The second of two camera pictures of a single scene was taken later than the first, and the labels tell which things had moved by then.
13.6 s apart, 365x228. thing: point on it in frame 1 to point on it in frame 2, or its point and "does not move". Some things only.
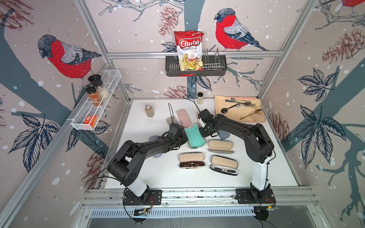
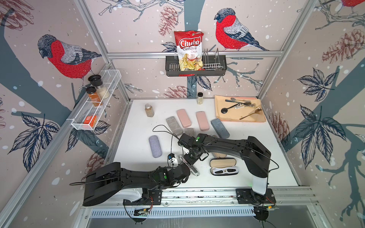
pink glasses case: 184,118 does not move
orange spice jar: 93,96 does not move
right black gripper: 204,135 to 190,162
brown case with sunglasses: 154,137 does not move
